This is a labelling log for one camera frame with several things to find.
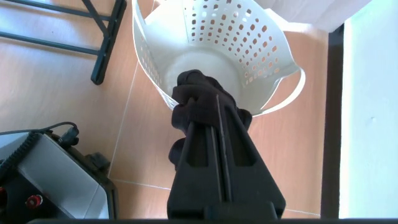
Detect black cable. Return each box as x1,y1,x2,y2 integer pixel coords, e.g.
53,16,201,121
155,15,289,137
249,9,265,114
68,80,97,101
0,121,80,147

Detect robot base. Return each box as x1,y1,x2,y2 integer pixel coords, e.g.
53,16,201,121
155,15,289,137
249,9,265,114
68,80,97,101
0,129,118,220

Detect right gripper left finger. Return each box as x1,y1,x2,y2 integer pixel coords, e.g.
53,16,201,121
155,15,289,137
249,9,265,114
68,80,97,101
167,121,223,220

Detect white laundry basket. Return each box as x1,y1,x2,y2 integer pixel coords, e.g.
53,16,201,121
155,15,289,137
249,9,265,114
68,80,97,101
132,0,306,118

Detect black clothes rack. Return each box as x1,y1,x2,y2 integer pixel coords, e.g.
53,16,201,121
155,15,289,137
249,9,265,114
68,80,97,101
0,0,127,85

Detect beige curtain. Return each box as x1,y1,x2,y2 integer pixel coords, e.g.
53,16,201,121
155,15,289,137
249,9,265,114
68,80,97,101
254,0,373,34

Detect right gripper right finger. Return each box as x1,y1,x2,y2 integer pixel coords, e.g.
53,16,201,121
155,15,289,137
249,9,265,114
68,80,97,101
216,95,286,218

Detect black garment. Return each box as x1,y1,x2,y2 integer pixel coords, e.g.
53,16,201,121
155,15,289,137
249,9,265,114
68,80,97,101
169,68,253,170

